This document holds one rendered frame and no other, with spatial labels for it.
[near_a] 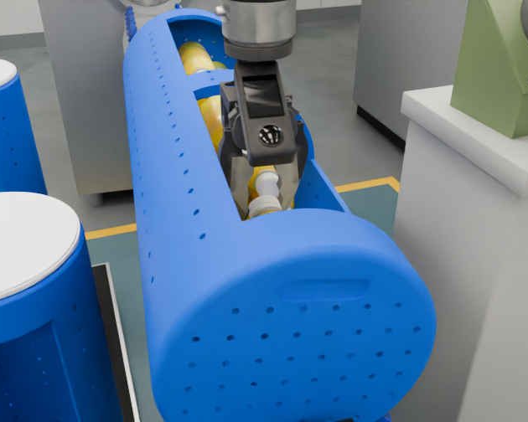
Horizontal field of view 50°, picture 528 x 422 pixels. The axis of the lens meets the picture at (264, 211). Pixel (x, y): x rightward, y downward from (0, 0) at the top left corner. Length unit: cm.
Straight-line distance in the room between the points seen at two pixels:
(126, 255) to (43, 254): 174
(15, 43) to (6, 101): 405
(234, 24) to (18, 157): 111
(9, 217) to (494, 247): 74
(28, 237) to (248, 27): 48
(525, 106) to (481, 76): 9
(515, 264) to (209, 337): 58
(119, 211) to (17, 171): 133
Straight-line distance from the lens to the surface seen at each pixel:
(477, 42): 96
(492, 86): 94
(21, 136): 161
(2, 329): 84
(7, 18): 557
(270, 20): 57
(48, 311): 85
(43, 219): 93
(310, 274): 49
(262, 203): 65
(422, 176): 106
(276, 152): 54
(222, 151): 62
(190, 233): 55
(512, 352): 112
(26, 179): 165
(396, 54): 338
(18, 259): 85
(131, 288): 240
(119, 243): 266
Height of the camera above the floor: 151
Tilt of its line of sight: 33 degrees down
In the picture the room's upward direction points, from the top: straight up
